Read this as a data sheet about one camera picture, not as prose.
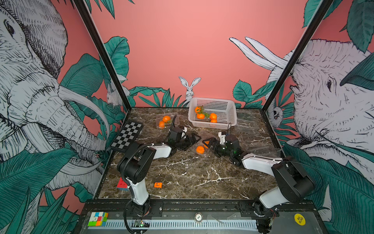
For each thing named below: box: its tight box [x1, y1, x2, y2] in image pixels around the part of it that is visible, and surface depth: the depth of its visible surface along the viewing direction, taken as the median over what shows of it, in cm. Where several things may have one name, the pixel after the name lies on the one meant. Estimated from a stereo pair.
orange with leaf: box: [209, 113, 217, 120], surface depth 113 cm
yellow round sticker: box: [294, 213, 306, 226], surface depth 73 cm
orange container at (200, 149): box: [195, 145, 206, 155], surface depth 95 cm
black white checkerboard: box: [109, 119, 144, 153], surface depth 103 cm
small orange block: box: [153, 181, 163, 189], surface depth 82 cm
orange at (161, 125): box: [158, 120, 166, 130], surface depth 105 cm
